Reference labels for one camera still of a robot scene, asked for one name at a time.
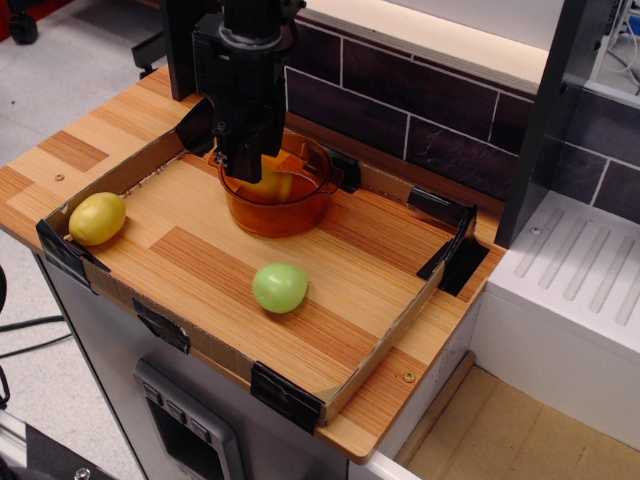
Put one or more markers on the cardboard fence with black tape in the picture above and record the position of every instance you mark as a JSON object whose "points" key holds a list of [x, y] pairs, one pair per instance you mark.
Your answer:
{"points": [[392, 269]]}

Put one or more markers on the black vertical post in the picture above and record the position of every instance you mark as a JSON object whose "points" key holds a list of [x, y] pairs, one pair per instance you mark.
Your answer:
{"points": [[580, 30]]}

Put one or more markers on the green plastic apple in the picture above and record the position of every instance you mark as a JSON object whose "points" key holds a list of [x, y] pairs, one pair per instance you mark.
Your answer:
{"points": [[280, 287]]}

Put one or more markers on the white sink drainboard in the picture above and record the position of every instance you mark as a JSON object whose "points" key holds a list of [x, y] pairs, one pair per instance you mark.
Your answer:
{"points": [[576, 267]]}

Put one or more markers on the yellow plastic banana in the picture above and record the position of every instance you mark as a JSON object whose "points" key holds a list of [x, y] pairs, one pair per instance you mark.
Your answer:
{"points": [[275, 187]]}

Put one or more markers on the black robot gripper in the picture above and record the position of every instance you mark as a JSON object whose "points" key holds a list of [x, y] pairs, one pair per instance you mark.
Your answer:
{"points": [[243, 78]]}

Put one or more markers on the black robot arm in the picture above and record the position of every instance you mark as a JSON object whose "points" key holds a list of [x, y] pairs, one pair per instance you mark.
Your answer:
{"points": [[256, 17]]}

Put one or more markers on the black chair caster wheel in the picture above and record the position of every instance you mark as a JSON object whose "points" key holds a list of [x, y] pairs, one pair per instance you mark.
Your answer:
{"points": [[23, 28]]}

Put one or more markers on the yellow plastic potato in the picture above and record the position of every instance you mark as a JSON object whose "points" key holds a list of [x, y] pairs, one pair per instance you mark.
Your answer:
{"points": [[97, 219]]}

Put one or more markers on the orange transparent plastic pot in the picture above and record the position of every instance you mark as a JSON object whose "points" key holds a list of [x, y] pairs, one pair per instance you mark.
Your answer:
{"points": [[293, 195]]}

